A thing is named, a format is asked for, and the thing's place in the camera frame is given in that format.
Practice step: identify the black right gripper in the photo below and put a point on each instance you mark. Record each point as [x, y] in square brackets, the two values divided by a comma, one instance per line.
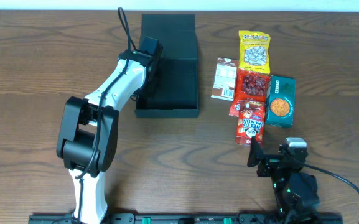
[257, 156]

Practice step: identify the black gift box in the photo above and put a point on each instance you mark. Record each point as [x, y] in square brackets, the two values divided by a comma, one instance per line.
[173, 91]

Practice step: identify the teal coconut cookie box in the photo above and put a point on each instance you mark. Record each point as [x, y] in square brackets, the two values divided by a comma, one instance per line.
[280, 101]

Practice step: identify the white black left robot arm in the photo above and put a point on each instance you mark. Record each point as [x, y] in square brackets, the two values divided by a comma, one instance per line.
[88, 135]

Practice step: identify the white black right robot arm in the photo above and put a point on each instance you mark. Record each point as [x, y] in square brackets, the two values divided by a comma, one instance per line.
[295, 191]

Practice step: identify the red Hello Panda box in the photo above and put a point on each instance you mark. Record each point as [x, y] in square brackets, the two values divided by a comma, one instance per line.
[250, 122]

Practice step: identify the red dried cranberry bag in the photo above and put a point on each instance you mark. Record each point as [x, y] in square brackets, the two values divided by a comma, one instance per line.
[249, 86]

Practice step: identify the brown white snack box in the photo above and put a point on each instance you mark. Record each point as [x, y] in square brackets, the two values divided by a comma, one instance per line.
[225, 79]

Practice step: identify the yellow seed snack bag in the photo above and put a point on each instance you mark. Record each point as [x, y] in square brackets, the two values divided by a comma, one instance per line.
[253, 51]

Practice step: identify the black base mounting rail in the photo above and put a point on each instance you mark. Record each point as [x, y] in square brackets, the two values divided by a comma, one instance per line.
[129, 218]

